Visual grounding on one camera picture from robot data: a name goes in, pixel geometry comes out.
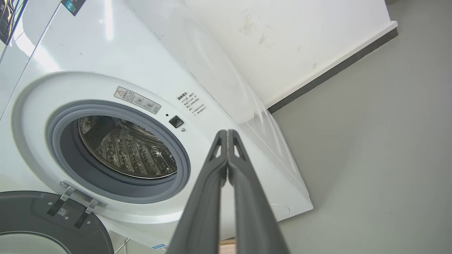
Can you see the text instruction sticker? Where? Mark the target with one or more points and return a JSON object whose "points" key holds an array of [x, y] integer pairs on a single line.
{"points": [[191, 103]]}

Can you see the dark energy label sticker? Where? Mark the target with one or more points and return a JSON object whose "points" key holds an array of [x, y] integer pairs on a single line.
{"points": [[73, 5]]}

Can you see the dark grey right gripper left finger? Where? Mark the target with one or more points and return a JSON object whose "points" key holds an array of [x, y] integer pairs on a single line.
{"points": [[204, 208]]}

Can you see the grey washing machine door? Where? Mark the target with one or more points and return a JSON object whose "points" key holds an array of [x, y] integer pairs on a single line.
{"points": [[31, 215]]}

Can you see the stainless steel washing machine drum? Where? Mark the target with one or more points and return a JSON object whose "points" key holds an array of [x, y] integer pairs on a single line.
{"points": [[130, 151]]}

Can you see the dark wall baseboard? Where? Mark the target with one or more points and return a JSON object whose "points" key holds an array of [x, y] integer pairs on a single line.
{"points": [[332, 70]]}

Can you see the black door latch socket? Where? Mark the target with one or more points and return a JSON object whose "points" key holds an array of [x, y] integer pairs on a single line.
{"points": [[176, 121]]}

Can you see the cream laundry basket tan rim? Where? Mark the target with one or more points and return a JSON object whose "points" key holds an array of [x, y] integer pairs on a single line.
{"points": [[227, 247]]}

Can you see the triangle warning sticker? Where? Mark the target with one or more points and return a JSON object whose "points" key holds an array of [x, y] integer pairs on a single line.
{"points": [[137, 100]]}

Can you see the grey rubber door gasket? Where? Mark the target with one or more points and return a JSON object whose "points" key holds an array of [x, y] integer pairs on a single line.
{"points": [[63, 155]]}

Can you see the white front-load washing machine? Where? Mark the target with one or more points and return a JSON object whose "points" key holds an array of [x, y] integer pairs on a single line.
{"points": [[106, 53]]}

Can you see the metal door hinge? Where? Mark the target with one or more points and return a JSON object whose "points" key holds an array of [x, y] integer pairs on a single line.
{"points": [[76, 204]]}

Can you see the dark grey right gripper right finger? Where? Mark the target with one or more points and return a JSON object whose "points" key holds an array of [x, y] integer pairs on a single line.
{"points": [[254, 211]]}

